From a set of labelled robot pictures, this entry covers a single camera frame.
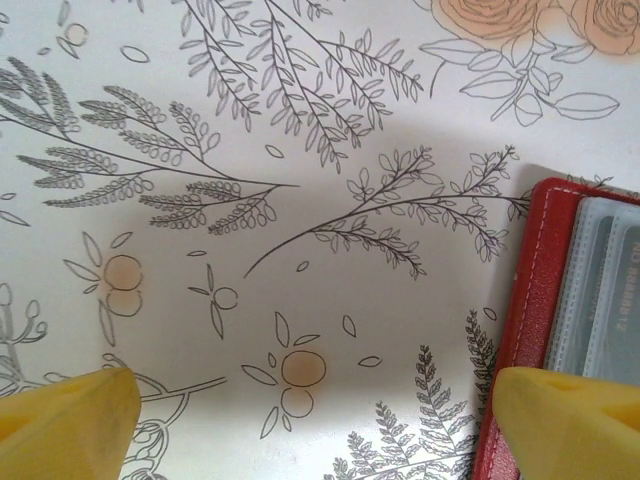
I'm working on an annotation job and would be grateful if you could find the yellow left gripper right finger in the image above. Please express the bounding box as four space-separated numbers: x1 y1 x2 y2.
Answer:
492 366 640 480

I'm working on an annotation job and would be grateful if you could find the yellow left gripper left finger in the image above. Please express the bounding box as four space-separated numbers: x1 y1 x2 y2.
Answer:
0 367 141 480

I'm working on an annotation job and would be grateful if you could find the red leather card holder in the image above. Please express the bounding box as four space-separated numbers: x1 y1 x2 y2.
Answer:
472 177 640 480

